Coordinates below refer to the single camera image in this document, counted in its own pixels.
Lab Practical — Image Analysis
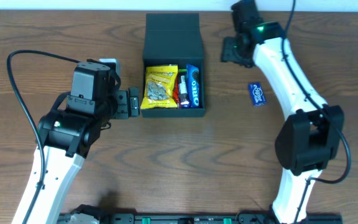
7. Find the yellow snack bag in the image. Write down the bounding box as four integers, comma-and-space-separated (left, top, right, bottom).
140, 65, 178, 110

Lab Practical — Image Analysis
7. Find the red Hacks candy bag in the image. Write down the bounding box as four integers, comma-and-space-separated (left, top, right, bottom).
173, 73, 180, 108

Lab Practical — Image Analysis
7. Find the blue Oreo cookie pack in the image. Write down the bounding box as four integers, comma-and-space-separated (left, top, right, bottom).
186, 64, 200, 108

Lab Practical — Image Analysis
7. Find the purple Dairy Milk bar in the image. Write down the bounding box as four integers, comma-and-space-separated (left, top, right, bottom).
178, 73, 190, 108

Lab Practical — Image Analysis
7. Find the blue Eclipse mints box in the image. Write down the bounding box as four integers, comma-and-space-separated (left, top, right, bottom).
248, 82, 267, 106

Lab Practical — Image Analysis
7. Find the dark green box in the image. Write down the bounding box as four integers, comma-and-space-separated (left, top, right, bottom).
141, 13, 206, 118

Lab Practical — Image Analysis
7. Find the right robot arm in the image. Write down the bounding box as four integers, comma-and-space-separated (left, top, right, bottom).
221, 1, 347, 223

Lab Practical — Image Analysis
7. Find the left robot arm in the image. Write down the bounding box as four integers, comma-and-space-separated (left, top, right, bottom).
13, 58, 140, 223

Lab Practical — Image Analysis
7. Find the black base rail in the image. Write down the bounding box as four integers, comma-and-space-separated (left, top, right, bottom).
57, 203, 344, 224

